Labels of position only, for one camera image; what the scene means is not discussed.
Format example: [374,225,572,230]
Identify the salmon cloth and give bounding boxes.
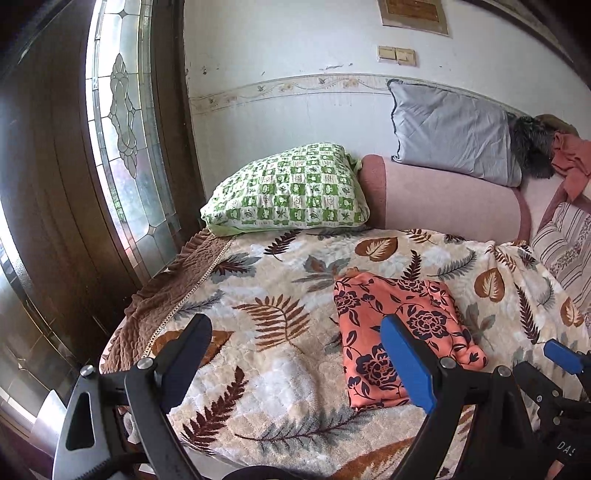
[549,131,591,204]

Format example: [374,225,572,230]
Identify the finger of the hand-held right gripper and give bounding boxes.
[543,338,591,376]

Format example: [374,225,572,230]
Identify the green checked pillow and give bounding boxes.
[200,143,371,238]

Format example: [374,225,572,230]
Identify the grey pillow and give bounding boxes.
[387,79,523,188]

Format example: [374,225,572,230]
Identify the brown cloth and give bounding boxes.
[536,113,580,137]

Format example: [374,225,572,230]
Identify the dark furry cushion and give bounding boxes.
[508,115,561,181]

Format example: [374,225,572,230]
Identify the dark wooden door frame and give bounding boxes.
[0,0,204,480]

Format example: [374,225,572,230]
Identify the leaf print blanket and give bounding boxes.
[99,226,591,480]

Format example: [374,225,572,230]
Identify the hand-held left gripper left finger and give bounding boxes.
[52,313,214,480]

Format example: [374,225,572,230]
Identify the stained glass window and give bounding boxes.
[85,0,183,273]

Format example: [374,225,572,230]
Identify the striped cushion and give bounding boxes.
[530,202,591,324]

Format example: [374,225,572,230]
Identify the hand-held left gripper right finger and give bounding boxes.
[379,315,543,480]

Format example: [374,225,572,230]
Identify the brown quilted bedspread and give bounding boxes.
[99,228,238,374]

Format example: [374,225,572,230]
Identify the framed wall plaque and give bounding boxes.
[378,0,450,37]

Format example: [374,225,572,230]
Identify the orange floral shirt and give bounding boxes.
[333,271,489,411]

